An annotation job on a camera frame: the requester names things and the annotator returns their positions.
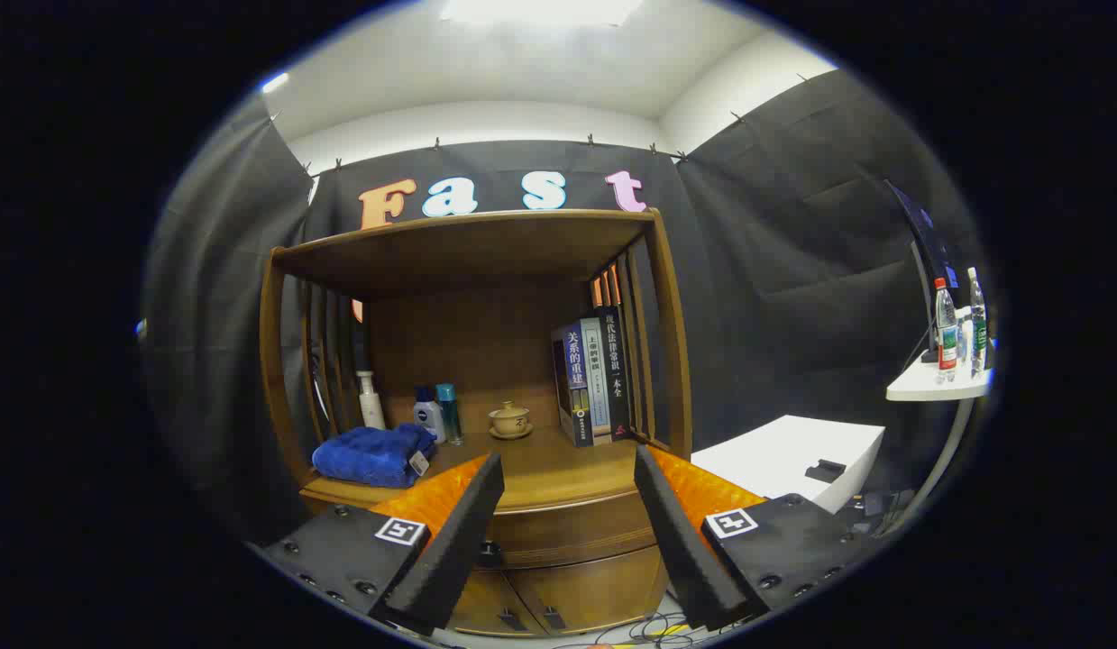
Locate grey shelf stand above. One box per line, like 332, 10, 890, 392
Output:
883, 397, 974, 535

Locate wooden cabinet door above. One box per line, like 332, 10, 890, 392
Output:
450, 570, 525, 636
508, 545, 667, 634

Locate ceiling light panel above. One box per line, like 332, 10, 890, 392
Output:
441, 0, 645, 26

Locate white side shelf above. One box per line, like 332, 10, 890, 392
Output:
886, 352, 992, 402

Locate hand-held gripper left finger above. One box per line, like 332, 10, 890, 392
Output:
262, 451, 507, 637

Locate blue folded towel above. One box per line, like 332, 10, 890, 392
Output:
312, 424, 437, 489

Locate beige lidded tea cup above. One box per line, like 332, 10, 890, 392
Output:
488, 401, 534, 441

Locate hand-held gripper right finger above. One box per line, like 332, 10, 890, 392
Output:
633, 443, 884, 632

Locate blue spine book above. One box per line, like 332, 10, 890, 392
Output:
551, 320, 595, 448

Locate clear bottle teal cap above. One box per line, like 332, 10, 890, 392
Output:
435, 383, 463, 445

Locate red label water bottle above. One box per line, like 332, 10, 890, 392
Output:
935, 278, 959, 372

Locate white bottle dark blue cap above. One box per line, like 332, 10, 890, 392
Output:
413, 386, 447, 444

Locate dark monitor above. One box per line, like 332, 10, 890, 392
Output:
885, 178, 960, 361

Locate white pump bottle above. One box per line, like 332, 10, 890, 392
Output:
356, 370, 388, 431

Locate wooden countertop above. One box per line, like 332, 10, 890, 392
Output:
301, 425, 667, 515

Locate light grey spine book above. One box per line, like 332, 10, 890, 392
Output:
579, 317, 613, 444

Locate floor cables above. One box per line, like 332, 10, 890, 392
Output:
558, 611, 696, 648

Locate green label water bottle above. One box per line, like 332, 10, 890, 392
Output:
966, 267, 988, 378

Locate wooden drawer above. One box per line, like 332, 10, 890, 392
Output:
475, 489, 660, 571

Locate wooden cabinet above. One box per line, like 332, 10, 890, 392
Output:
259, 209, 694, 637

